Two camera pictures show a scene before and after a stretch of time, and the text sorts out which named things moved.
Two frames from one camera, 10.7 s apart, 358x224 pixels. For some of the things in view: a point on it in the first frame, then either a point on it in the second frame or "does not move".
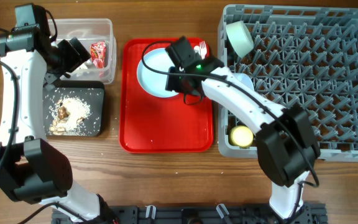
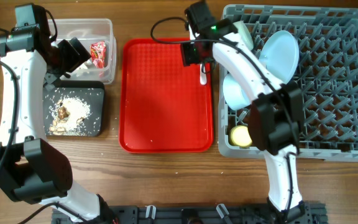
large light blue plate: x=153 y=83 -> x=279 y=54
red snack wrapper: x=98 y=53 does not move
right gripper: x=172 y=83 -> x=188 y=55
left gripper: x=74 y=58 does not move
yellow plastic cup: x=241 y=136 does not move
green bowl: x=240 y=37 does not move
